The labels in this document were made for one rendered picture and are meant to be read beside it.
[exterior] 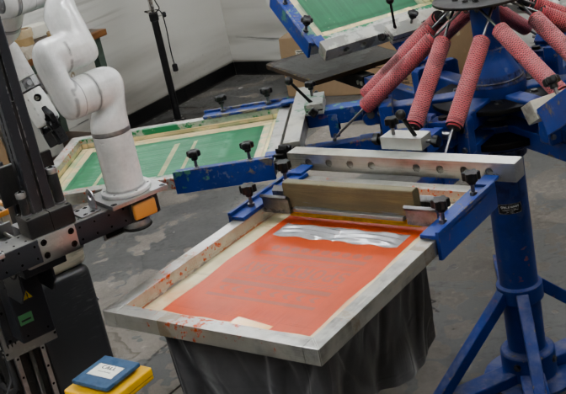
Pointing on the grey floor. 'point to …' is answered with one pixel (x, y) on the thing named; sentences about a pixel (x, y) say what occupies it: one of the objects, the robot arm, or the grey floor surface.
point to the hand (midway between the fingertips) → (57, 141)
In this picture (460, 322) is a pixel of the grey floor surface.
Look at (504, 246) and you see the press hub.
